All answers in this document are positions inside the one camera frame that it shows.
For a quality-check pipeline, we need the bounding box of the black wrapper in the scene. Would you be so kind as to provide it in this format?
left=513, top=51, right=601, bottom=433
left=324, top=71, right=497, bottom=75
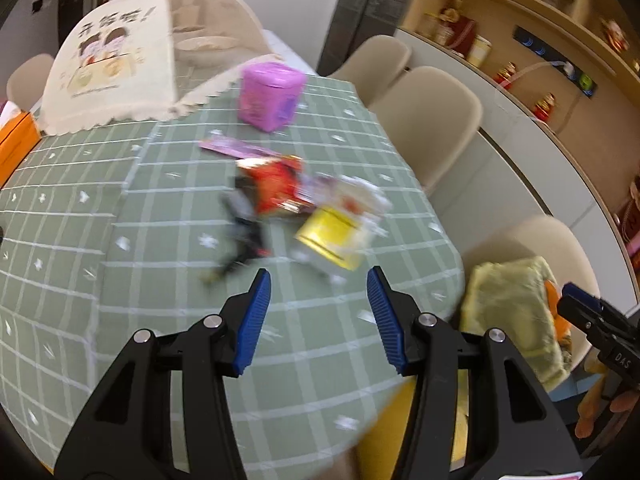
left=200, top=190, right=271, bottom=286

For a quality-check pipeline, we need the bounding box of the red robed figurine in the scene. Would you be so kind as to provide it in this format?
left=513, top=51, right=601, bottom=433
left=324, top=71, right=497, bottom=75
left=435, top=0, right=478, bottom=56

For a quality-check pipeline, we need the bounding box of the beige wall cabinet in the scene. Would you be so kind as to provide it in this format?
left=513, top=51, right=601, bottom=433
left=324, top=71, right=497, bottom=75
left=395, top=0, right=640, bottom=311

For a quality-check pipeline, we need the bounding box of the cartoon print mesh food cover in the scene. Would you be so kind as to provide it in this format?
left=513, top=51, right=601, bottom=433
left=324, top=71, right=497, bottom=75
left=39, top=0, right=281, bottom=136

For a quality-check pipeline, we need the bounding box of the beige chair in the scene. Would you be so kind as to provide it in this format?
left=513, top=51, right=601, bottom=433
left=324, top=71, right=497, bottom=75
left=6, top=54, right=55, bottom=111
left=460, top=215, right=601, bottom=396
left=327, top=35, right=413, bottom=108
left=370, top=66, right=483, bottom=196

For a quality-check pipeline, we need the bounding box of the pink toy box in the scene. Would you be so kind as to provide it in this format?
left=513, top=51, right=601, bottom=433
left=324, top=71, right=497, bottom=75
left=237, top=62, right=307, bottom=133

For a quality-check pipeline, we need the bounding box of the green checked tablecloth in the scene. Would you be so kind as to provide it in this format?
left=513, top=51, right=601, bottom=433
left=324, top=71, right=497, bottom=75
left=0, top=67, right=466, bottom=480

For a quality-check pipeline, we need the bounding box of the red snack packet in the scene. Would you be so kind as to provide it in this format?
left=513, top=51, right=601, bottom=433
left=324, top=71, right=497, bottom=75
left=235, top=155, right=321, bottom=216

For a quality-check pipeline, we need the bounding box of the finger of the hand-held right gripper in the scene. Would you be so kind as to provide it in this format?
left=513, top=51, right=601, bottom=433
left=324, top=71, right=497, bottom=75
left=561, top=282, right=620, bottom=322
left=556, top=295, right=603, bottom=336

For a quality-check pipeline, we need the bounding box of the small red gold figurine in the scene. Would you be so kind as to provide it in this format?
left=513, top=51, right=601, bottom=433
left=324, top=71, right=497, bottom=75
left=495, top=62, right=518, bottom=91
left=532, top=92, right=557, bottom=121

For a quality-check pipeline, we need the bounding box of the yellow-green cloth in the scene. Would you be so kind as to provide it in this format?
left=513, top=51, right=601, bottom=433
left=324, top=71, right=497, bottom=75
left=459, top=256, right=571, bottom=393

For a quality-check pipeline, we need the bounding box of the black power strip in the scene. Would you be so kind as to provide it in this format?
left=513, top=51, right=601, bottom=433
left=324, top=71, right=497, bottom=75
left=512, top=25, right=596, bottom=98

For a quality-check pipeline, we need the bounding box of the person's right hand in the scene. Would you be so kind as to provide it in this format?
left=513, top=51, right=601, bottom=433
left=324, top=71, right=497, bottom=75
left=575, top=355, right=640, bottom=441

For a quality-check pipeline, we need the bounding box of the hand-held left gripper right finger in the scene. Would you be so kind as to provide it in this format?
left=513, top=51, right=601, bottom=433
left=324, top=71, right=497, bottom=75
left=366, top=266, right=583, bottom=480

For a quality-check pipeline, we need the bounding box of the yellow snack packet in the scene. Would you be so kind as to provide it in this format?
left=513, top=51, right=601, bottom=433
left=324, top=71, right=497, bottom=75
left=292, top=175, right=393, bottom=286

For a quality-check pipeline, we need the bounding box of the paper cup with lid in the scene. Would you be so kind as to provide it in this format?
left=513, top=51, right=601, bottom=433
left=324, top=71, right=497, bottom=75
left=467, top=35, right=493, bottom=68

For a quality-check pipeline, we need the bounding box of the orange tissue box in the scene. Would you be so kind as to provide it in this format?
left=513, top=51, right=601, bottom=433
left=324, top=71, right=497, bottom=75
left=0, top=107, right=42, bottom=188

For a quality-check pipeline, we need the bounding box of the purple wrapper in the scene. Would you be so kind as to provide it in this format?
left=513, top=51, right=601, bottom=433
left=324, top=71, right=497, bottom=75
left=199, top=137, right=281, bottom=161

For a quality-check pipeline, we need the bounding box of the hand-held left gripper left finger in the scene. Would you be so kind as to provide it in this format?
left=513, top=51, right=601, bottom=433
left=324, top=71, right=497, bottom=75
left=56, top=268, right=273, bottom=480

